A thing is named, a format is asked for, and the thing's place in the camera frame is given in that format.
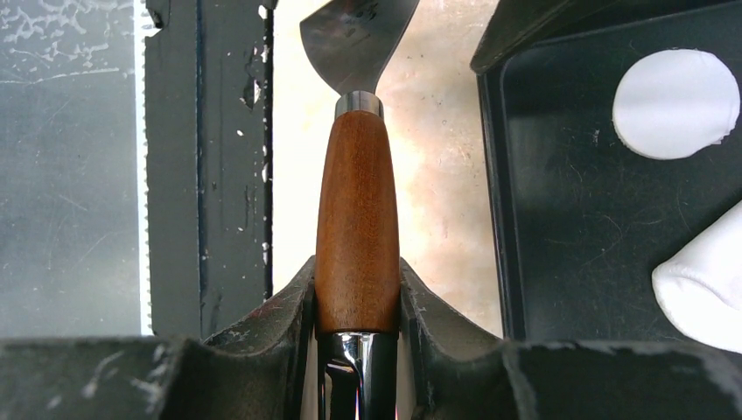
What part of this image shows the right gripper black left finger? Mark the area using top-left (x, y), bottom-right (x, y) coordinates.
top-left (0, 255), bottom-right (319, 420)

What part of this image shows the metal scraper wooden handle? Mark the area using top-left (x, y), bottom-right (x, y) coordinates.
top-left (300, 0), bottom-right (417, 419)

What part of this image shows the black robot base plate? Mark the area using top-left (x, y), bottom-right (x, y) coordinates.
top-left (144, 0), bottom-right (277, 339)

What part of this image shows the round cut dough wrapper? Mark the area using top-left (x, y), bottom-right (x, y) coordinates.
top-left (612, 49), bottom-right (741, 160)

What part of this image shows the black baking tray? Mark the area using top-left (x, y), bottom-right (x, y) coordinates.
top-left (471, 1), bottom-right (741, 341)

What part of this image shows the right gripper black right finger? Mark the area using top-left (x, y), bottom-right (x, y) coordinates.
top-left (398, 257), bottom-right (742, 420)

